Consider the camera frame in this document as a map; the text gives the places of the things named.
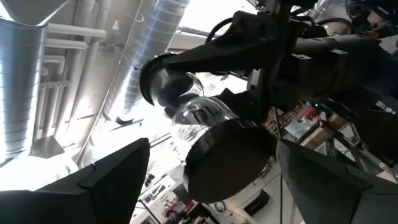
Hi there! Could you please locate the brown cardboard box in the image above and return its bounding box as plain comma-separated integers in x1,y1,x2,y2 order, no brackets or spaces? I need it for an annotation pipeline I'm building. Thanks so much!
300,126,335,150

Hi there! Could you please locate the black box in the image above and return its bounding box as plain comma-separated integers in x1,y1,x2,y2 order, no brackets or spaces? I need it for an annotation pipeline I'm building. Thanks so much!
244,189,271,216

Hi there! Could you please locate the black hourglass blue sand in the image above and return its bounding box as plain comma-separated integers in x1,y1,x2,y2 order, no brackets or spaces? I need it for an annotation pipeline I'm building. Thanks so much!
139,52,278,204

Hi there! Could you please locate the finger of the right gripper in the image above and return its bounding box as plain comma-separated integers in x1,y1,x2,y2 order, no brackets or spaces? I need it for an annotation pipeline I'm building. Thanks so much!
217,88,259,124
161,11,279,74

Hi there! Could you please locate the silver ventilation duct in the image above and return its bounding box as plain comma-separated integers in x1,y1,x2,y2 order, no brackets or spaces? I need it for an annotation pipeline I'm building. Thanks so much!
104,0,190,118
0,17,48,158

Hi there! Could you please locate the white ceiling pipe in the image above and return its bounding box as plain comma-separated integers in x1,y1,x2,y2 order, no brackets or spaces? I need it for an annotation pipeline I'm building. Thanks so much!
45,22,107,40

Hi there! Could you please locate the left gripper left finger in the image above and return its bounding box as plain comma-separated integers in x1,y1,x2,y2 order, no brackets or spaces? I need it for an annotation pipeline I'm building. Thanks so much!
0,138,151,224

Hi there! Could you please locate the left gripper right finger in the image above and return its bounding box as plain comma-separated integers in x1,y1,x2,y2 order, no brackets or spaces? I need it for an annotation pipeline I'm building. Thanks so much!
275,139,398,224

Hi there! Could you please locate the person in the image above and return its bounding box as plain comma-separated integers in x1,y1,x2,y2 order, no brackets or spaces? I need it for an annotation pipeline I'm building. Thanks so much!
164,208,185,224

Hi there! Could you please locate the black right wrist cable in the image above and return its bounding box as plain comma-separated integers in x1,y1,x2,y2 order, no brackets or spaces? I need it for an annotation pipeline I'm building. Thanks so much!
204,17,234,43

